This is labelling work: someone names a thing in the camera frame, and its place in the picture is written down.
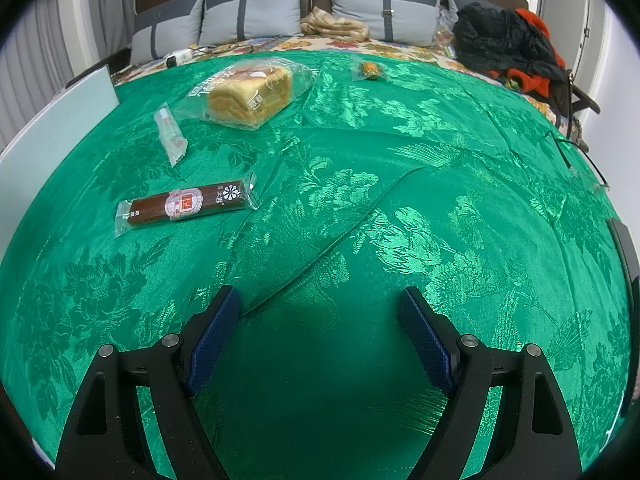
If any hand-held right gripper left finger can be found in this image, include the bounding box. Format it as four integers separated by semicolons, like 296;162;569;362
55;285;243;480

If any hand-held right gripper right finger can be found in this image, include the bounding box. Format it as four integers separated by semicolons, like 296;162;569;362
397;286;583;480

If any long brown bar clear wrapper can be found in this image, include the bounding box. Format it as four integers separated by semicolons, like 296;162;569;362
114;171;260;238

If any clear plastic snack packet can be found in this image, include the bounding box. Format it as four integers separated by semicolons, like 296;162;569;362
153;101;189;168

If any green floral blanket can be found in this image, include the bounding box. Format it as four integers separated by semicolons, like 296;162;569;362
0;50;638;480

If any bread loaf in clear bag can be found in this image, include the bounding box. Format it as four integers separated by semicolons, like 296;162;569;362
172;57;321;132

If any white board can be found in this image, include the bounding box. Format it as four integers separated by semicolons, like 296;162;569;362
0;65;121;261

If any small orange snack packet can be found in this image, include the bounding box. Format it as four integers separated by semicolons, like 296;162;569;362
351;55;388;82

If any black chair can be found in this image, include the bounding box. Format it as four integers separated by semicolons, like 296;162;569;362
550;67;601;128

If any floral bed sheet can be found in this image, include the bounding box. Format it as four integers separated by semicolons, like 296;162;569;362
110;35;576;126

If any clear plastic bag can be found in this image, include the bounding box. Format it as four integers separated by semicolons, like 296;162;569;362
432;10;458;58

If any black jacket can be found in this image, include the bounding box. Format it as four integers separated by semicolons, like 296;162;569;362
452;2;566;81

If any grey curtain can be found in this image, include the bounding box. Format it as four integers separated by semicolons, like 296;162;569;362
0;0;136;153

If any beige folded cloth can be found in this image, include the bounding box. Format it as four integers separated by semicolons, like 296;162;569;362
299;6;371;41

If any orange red garment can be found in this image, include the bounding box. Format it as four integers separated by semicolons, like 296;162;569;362
487;7;568;96

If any black cable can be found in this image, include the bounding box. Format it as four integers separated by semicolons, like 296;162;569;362
542;130;613;191

